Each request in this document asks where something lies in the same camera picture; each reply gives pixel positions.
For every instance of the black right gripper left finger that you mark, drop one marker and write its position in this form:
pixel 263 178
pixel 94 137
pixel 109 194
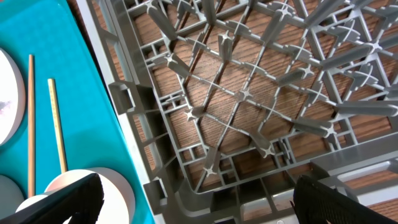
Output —
pixel 79 202

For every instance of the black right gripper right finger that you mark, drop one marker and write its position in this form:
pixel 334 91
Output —
pixel 314 202

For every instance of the grey bowl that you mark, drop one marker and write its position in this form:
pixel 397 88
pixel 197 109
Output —
pixel 10 197

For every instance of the grey dishwasher rack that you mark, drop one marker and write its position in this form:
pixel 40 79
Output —
pixel 223 105

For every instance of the white paper cup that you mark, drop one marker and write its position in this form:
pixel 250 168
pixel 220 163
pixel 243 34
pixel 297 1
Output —
pixel 30 201

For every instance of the teal serving tray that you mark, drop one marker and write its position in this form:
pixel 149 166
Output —
pixel 92 135

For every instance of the left wooden chopstick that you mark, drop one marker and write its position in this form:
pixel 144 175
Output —
pixel 31 129

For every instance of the wooden chopstick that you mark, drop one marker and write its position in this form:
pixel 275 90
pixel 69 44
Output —
pixel 57 125
pixel 31 129

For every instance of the right wooden chopstick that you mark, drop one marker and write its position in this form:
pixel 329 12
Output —
pixel 57 125

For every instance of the pink round plate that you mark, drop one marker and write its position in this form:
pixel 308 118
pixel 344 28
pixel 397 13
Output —
pixel 12 97

